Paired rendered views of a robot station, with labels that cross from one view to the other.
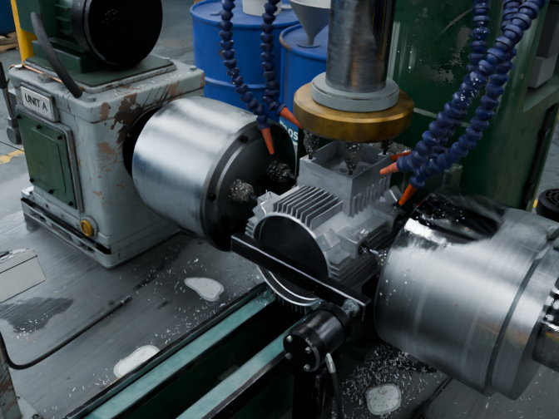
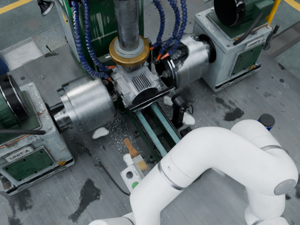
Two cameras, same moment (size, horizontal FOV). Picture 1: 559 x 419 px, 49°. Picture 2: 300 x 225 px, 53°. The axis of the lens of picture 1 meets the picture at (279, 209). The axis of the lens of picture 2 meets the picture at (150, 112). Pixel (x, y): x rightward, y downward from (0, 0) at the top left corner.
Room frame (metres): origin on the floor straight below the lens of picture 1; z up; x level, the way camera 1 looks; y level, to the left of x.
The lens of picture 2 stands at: (0.46, 0.73, 2.24)
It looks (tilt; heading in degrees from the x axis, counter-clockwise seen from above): 59 degrees down; 291
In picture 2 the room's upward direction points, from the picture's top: straight up
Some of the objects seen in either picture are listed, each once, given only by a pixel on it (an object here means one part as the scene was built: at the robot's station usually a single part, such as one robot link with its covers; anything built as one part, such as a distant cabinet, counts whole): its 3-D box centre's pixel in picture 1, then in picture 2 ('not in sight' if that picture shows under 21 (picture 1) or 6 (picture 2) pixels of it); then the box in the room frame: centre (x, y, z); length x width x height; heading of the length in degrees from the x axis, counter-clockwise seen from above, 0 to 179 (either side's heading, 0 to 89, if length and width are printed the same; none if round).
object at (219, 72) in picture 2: not in sight; (229, 43); (0.47, -0.54, 0.99); 0.35 x 0.31 x 0.37; 51
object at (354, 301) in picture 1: (295, 273); (152, 98); (0.73, -0.03, 1.01); 0.26 x 0.04 x 0.03; 51
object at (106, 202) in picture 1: (108, 144); (21, 139); (1.22, 0.38, 0.99); 0.35 x 0.31 x 0.37; 51
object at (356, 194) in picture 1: (345, 175); (131, 66); (0.87, -0.11, 1.11); 0.12 x 0.11 x 0.07; 141
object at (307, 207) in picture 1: (327, 234); (135, 84); (0.84, -0.08, 1.02); 0.20 x 0.19 x 0.19; 141
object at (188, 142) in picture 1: (197, 163); (77, 107); (1.04, 0.16, 1.04); 0.37 x 0.25 x 0.25; 51
